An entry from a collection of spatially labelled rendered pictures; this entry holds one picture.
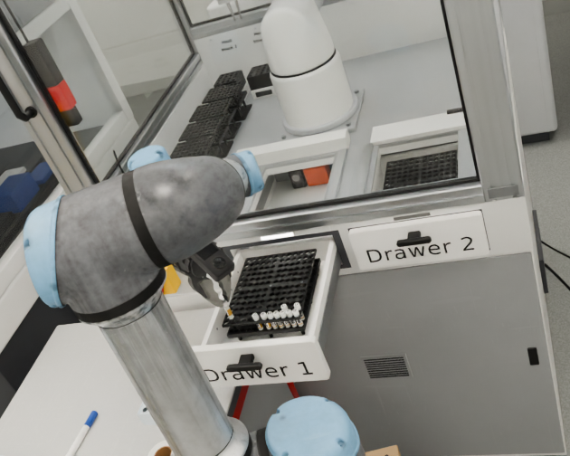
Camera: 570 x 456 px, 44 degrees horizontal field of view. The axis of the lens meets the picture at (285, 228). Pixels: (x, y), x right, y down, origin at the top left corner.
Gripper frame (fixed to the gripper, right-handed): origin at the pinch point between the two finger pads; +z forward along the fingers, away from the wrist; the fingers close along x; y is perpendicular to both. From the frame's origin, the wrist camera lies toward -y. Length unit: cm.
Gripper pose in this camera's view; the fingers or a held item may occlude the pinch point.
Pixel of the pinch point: (224, 300)
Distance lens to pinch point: 142.8
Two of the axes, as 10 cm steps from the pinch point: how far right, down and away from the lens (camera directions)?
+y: -6.6, -2.3, 7.1
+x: -6.8, 5.9, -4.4
